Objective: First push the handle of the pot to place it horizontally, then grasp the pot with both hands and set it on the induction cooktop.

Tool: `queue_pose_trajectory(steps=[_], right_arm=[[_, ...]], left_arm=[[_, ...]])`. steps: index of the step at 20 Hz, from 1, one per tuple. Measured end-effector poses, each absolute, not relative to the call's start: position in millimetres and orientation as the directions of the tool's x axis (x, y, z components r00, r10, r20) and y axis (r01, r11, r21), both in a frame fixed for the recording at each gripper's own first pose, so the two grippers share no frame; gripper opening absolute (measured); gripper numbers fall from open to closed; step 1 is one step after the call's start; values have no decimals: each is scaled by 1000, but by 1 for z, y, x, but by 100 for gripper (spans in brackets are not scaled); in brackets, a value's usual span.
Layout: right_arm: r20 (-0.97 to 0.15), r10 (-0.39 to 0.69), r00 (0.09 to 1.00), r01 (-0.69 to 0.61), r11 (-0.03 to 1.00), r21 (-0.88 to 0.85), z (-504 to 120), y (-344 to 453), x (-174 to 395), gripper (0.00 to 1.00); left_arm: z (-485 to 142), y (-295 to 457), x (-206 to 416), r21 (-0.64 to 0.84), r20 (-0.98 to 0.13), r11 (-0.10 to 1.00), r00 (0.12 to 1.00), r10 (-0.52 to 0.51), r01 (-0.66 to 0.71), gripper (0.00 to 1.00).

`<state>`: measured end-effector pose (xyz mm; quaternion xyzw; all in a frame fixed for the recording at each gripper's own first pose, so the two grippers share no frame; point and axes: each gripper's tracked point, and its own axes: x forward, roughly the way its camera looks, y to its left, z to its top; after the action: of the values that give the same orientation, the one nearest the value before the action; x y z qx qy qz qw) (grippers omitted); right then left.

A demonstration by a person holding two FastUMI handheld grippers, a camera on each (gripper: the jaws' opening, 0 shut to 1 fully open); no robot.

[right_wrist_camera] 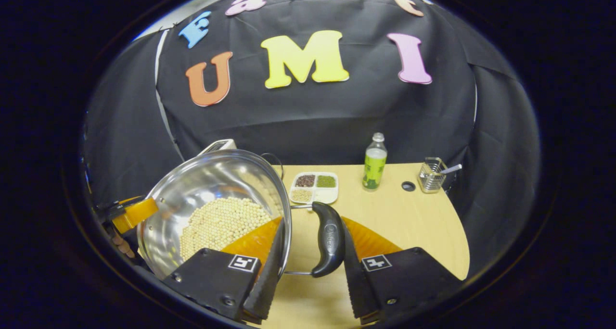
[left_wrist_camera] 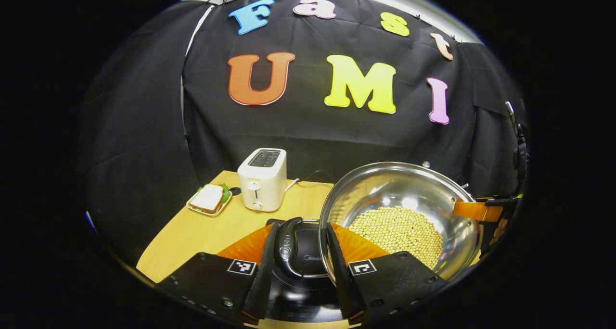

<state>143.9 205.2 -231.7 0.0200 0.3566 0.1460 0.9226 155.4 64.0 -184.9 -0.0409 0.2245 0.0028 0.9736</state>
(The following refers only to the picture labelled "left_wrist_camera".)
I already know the black induction cooktop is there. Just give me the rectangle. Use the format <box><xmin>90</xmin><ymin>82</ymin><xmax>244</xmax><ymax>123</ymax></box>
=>
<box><xmin>264</xmin><ymin>217</ymin><xmax>345</xmax><ymax>323</ymax></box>

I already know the white toaster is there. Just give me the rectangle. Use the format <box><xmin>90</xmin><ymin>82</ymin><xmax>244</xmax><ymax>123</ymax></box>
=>
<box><xmin>237</xmin><ymin>148</ymin><xmax>288</xmax><ymax>212</ymax></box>

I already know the black backdrop cloth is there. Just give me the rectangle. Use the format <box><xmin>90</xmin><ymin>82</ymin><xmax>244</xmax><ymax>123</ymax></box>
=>
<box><xmin>79</xmin><ymin>0</ymin><xmax>527</xmax><ymax>267</ymax></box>

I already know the pile of yellow soybeans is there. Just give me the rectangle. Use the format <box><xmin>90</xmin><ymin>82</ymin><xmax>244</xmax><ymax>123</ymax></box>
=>
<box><xmin>347</xmin><ymin>205</ymin><xmax>444</xmax><ymax>270</ymax></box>

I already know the stainless steel pot black handle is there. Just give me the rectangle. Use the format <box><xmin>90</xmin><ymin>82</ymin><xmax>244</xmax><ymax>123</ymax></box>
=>
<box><xmin>273</xmin><ymin>162</ymin><xmax>484</xmax><ymax>286</ymax></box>

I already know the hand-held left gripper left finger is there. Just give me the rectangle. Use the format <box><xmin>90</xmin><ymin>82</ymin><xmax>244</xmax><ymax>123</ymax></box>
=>
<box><xmin>156</xmin><ymin>222</ymin><xmax>284</xmax><ymax>326</ymax></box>

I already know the black power cable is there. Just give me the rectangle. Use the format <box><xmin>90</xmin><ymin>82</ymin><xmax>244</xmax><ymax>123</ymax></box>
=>
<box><xmin>297</xmin><ymin>169</ymin><xmax>335</xmax><ymax>186</ymax></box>

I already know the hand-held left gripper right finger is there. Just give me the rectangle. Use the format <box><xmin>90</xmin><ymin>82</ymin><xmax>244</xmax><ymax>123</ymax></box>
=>
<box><xmin>326</xmin><ymin>222</ymin><xmax>448</xmax><ymax>326</ymax></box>

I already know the plate with sandwich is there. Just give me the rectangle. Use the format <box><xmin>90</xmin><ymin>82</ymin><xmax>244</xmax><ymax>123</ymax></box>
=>
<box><xmin>186</xmin><ymin>183</ymin><xmax>233</xmax><ymax>217</ymax></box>

